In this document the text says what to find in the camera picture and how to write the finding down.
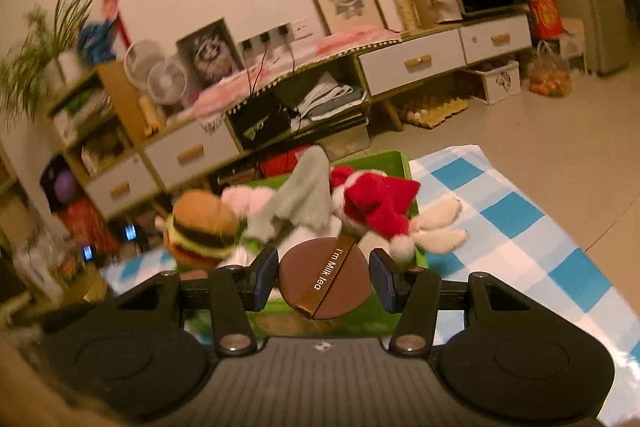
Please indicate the white cardboard box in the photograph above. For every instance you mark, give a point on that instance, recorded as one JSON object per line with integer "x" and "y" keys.
{"x": 490, "y": 82}

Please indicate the bag of oranges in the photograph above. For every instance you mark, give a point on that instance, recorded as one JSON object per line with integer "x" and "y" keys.
{"x": 549, "y": 73}

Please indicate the green plastic storage bin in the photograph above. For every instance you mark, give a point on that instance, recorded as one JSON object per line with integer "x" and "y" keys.
{"x": 279, "y": 319}

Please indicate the blue white checkered mat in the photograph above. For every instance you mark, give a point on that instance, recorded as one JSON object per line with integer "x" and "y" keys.
{"x": 510, "y": 237}

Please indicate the pink fluffy plush toy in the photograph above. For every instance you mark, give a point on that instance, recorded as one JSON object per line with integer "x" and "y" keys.
{"x": 245, "y": 201}

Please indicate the pink lace cloth runner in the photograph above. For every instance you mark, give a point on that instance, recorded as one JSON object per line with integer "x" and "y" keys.
{"x": 215, "y": 101}

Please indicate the brown round powder puff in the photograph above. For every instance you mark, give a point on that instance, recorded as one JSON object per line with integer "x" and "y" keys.
{"x": 323, "y": 279}

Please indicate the grey-green fuzzy cloth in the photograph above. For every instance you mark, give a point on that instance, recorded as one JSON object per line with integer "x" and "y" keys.
{"x": 303, "y": 200}

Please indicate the egg tray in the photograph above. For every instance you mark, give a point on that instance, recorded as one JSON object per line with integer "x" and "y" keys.
{"x": 430, "y": 111}

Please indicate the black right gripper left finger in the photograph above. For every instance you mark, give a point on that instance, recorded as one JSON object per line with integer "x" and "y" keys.
{"x": 234, "y": 291}

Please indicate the red santa plush toy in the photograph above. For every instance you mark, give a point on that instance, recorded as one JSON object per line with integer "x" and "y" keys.
{"x": 370, "y": 200}

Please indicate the hamburger plush toy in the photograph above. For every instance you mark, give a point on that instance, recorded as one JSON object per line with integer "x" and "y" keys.
{"x": 201, "y": 232}

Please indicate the cream bunny plush doll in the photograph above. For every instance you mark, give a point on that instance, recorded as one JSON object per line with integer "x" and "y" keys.
{"x": 432, "y": 228}

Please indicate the white desk fan pair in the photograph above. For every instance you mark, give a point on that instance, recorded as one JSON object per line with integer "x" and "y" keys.
{"x": 153, "y": 72}

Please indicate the red gift box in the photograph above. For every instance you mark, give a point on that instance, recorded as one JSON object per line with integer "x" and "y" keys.
{"x": 547, "y": 19}

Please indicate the blue stitch plush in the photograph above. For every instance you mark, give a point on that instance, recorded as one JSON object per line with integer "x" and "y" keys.
{"x": 95, "y": 43}

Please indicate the framed cat picture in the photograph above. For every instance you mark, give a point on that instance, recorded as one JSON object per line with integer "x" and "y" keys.
{"x": 209, "y": 54}

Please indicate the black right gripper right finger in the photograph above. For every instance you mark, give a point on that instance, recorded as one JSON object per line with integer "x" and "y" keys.
{"x": 414, "y": 295}

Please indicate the purple ball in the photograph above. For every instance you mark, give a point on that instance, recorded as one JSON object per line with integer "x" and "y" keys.
{"x": 66, "y": 188}

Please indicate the potted green plant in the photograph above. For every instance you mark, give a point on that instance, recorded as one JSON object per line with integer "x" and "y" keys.
{"x": 22, "y": 68}

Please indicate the wooden tv cabinet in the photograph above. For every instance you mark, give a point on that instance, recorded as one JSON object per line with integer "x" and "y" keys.
{"x": 121, "y": 163}

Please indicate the red box under cabinet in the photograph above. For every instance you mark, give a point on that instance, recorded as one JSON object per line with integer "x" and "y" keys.
{"x": 283, "y": 163}

